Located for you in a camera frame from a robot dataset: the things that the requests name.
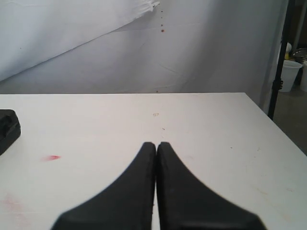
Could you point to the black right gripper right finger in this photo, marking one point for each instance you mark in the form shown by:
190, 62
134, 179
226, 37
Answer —
185, 203

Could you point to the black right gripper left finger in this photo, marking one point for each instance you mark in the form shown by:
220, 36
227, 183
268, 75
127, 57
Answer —
126, 204

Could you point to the black plastic tool case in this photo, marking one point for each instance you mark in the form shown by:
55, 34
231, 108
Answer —
10, 129

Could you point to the black light stand pole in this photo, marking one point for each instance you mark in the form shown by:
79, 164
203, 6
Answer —
278, 82

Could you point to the white plastic bucket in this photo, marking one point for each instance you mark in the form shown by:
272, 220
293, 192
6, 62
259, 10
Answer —
289, 73

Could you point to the white backdrop cloth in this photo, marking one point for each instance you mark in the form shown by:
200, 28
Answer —
113, 46

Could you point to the metal bowl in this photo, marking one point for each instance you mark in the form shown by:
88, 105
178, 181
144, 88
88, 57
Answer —
300, 55

